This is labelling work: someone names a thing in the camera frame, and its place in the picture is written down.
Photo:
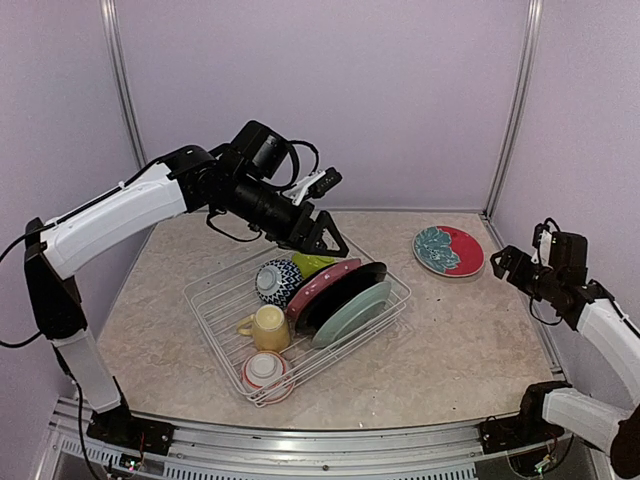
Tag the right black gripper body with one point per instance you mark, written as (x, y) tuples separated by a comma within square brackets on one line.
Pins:
[(537, 287)]

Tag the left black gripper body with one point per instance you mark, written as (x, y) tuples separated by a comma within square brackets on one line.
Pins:
[(290, 235)]

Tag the black plate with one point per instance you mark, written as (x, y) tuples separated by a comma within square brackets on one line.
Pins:
[(336, 295)]

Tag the red teal floral plate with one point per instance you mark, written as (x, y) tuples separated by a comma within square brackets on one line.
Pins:
[(448, 251)]

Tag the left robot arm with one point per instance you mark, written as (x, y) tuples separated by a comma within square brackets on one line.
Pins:
[(255, 176)]

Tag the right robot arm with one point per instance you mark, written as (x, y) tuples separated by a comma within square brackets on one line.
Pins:
[(556, 273)]

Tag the green bowl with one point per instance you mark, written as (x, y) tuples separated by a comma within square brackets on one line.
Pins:
[(310, 264)]

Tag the pink speckled plate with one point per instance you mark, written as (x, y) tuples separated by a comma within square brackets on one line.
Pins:
[(316, 283)]

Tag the blue white patterned bowl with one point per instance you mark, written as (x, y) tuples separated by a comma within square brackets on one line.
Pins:
[(277, 281)]

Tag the light teal plate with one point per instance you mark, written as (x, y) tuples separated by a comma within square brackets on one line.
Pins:
[(354, 314)]

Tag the yellow mug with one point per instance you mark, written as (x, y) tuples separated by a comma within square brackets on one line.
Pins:
[(268, 327)]

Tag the white bowl red rim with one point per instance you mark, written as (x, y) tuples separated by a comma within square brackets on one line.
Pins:
[(266, 375)]

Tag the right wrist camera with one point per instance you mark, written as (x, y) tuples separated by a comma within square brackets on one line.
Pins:
[(542, 241)]

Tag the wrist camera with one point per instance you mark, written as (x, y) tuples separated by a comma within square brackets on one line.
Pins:
[(542, 241), (313, 186)]

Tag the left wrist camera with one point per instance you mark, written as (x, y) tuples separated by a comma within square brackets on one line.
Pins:
[(313, 186)]

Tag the white wire dish rack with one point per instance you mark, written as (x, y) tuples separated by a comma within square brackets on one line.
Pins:
[(222, 299)]

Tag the right aluminium frame post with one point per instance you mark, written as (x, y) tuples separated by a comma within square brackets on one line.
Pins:
[(518, 105)]

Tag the aluminium front rail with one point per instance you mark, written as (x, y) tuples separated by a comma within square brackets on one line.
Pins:
[(201, 450)]

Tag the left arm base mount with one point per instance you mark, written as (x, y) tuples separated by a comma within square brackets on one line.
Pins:
[(119, 427)]

